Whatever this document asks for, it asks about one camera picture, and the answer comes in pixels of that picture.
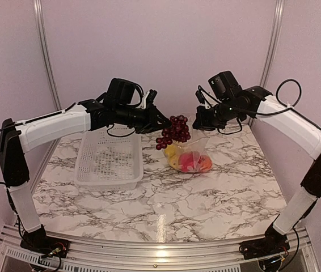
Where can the front aluminium frame rail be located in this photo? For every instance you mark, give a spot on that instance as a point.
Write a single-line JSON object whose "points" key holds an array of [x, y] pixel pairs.
{"points": [[87, 254]]}

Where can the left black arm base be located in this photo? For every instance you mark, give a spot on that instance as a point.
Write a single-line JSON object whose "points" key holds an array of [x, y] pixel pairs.
{"points": [[38, 241]]}

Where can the orange toy pumpkin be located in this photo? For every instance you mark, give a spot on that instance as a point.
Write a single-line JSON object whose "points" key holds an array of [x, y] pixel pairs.
{"points": [[205, 164]]}

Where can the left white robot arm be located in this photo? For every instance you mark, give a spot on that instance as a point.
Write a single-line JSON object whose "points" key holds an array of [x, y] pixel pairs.
{"points": [[19, 138]]}

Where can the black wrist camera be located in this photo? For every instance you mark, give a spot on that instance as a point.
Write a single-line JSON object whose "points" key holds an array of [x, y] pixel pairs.
{"points": [[223, 85], [121, 91]]}

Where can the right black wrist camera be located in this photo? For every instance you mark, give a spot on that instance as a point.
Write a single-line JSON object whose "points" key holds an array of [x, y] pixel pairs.
{"points": [[223, 85]]}

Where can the aluminium frame post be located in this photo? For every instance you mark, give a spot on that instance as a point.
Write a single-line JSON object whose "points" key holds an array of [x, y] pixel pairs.
{"points": [[40, 24], [273, 41]]}

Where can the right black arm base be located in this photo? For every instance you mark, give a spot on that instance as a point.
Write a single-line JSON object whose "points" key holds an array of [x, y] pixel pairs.
{"points": [[273, 242]]}

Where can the purple toy grape bunch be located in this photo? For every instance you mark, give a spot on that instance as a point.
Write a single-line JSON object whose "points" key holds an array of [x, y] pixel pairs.
{"points": [[179, 132]]}

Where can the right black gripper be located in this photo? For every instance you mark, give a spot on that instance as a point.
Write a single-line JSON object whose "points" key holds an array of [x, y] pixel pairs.
{"points": [[202, 122]]}

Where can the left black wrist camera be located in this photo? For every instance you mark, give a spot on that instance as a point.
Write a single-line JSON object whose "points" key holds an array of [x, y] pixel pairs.
{"points": [[121, 91]]}

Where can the white plastic basket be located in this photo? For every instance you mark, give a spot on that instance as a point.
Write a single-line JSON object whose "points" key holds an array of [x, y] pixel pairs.
{"points": [[105, 163]]}

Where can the left aluminium frame post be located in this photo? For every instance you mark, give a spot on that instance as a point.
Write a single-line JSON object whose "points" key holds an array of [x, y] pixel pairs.
{"points": [[40, 24]]}

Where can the yellow toy banana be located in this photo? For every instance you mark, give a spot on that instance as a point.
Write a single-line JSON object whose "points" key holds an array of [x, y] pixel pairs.
{"points": [[173, 162]]}

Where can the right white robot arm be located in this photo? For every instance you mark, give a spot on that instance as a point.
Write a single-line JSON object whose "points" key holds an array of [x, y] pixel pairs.
{"points": [[257, 102]]}

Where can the right aluminium frame post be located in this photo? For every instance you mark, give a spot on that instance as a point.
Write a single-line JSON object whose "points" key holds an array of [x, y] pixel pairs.
{"points": [[273, 41]]}

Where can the red toy bell pepper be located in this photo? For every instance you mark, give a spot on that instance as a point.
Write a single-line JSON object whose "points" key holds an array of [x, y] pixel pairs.
{"points": [[188, 161]]}

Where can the clear zip top bag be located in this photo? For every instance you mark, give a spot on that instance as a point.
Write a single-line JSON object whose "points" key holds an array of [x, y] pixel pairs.
{"points": [[185, 147]]}

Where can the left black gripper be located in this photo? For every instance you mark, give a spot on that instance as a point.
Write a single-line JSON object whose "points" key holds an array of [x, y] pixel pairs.
{"points": [[151, 122]]}

